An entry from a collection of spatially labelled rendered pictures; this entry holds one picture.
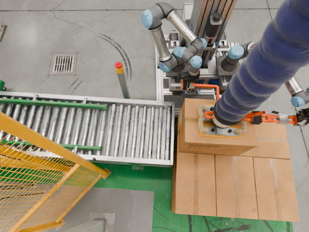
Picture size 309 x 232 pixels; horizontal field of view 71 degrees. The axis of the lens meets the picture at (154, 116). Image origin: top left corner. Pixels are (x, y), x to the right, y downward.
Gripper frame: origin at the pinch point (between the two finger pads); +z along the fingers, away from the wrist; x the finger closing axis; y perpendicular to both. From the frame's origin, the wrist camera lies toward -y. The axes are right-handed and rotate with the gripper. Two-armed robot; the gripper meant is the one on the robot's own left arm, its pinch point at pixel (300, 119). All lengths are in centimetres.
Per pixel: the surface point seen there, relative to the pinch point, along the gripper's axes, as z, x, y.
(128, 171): 121, 37, 145
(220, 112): -19, 5, 69
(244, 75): -65, 3, 71
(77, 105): 60, -24, 201
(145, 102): 63, -34, 127
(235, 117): -23, 10, 61
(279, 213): 65, 73, -10
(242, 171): 66, 36, 22
